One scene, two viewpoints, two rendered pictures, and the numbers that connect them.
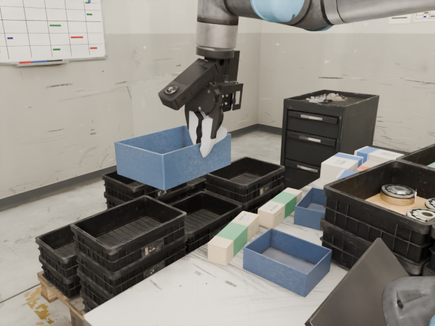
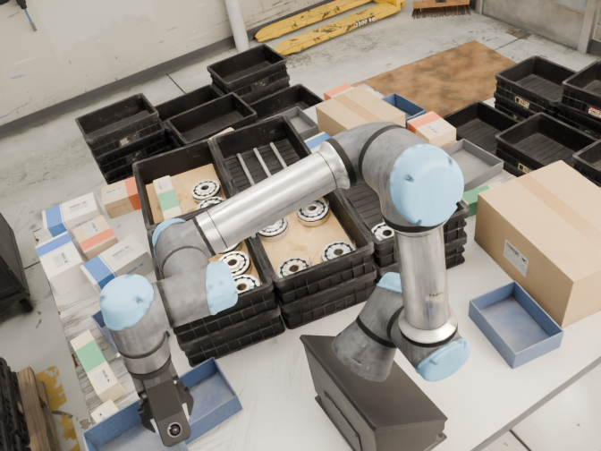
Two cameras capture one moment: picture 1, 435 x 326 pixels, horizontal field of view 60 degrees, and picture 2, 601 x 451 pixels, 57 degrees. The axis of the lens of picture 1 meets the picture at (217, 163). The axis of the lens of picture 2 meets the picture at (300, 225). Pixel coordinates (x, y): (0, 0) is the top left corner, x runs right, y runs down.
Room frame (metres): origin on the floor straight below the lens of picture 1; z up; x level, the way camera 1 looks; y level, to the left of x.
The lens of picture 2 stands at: (0.24, 0.37, 2.02)
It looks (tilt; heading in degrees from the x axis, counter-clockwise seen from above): 42 degrees down; 296
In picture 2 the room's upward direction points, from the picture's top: 12 degrees counter-clockwise
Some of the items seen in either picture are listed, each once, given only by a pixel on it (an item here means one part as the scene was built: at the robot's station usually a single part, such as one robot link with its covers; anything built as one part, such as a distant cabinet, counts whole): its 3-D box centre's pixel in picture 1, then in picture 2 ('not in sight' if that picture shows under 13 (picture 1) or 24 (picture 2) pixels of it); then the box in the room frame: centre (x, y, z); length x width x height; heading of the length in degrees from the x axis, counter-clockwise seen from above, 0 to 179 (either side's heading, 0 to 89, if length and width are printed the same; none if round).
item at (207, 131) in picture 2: not in sight; (221, 151); (1.64, -1.74, 0.37); 0.40 x 0.30 x 0.45; 48
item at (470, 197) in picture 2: not in sight; (471, 202); (0.30, -1.10, 0.73); 0.24 x 0.06 x 0.06; 34
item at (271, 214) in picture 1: (280, 207); (97, 366); (1.27, -0.23, 0.73); 0.24 x 0.06 x 0.06; 145
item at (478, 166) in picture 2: not in sight; (455, 170); (0.37, -1.28, 0.73); 0.27 x 0.20 x 0.05; 51
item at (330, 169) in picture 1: (342, 169); (63, 262); (1.64, -0.57, 0.75); 0.20 x 0.12 x 0.09; 142
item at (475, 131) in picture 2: not in sight; (482, 144); (0.31, -2.10, 0.26); 0.40 x 0.30 x 0.23; 138
